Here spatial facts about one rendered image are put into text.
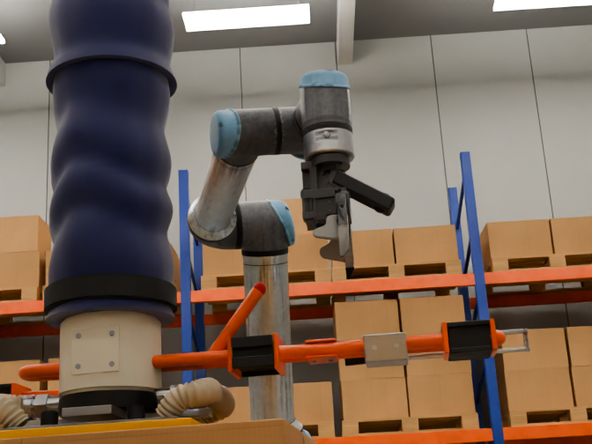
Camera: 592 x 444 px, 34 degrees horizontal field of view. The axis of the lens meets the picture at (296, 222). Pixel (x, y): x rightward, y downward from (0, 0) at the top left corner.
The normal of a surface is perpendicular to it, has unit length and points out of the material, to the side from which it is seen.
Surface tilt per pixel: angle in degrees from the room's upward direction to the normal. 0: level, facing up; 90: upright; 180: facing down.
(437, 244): 90
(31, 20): 180
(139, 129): 77
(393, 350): 90
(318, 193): 90
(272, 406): 114
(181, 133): 90
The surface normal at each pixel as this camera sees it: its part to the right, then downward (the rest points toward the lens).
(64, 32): -0.60, -0.04
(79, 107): -0.32, -0.45
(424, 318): -0.03, -0.31
